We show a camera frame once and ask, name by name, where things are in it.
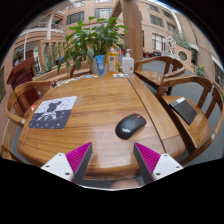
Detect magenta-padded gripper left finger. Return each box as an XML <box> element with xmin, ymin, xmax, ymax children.
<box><xmin>40</xmin><ymin>142</ymin><xmax>94</xmax><ymax>185</ymax></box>

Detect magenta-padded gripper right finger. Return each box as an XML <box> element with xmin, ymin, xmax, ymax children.
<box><xmin>133</xmin><ymin>142</ymin><xmax>184</xmax><ymax>185</ymax></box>

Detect black computer mouse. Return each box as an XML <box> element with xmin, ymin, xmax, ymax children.
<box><xmin>114</xmin><ymin>113</ymin><xmax>148</xmax><ymax>140</ymax></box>

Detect grey cartoon print mouse pad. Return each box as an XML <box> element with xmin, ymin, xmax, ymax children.
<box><xmin>28</xmin><ymin>95</ymin><xmax>78</xmax><ymax>130</ymax></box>

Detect wooden armchair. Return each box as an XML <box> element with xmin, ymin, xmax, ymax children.
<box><xmin>155</xmin><ymin>74</ymin><xmax>224</xmax><ymax>165</ymax></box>
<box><xmin>69</xmin><ymin>61</ymin><xmax>92</xmax><ymax>79</ymax></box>
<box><xmin>0</xmin><ymin>144</ymin><xmax>22</xmax><ymax>163</ymax></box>
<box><xmin>4</xmin><ymin>79</ymin><xmax>54</xmax><ymax>128</ymax></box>
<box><xmin>134</xmin><ymin>55</ymin><xmax>187</xmax><ymax>92</ymax></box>

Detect black notebook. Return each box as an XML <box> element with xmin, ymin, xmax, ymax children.
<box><xmin>169</xmin><ymin>97</ymin><xmax>198</xmax><ymax>126</ymax></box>

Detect blue tube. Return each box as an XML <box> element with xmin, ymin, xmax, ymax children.
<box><xmin>94</xmin><ymin>54</ymin><xmax>106</xmax><ymax>77</ymax></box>

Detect white pump bottle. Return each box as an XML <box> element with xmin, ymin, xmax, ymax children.
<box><xmin>121</xmin><ymin>48</ymin><xmax>135</xmax><ymax>75</ymax></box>

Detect yellow liquid bottle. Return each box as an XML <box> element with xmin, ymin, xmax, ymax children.
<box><xmin>106</xmin><ymin>45</ymin><xmax>120</xmax><ymax>75</ymax></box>

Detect dark red wooden lectern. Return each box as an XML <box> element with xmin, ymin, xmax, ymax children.
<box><xmin>6</xmin><ymin>56</ymin><xmax>40</xmax><ymax>108</ymax></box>

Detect white sculpture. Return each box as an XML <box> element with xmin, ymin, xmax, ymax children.
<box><xmin>164</xmin><ymin>36</ymin><xmax>178</xmax><ymax>55</ymax></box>

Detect green potted plant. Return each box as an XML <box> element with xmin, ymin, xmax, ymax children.
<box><xmin>58</xmin><ymin>16</ymin><xmax>129</xmax><ymax>76</ymax></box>

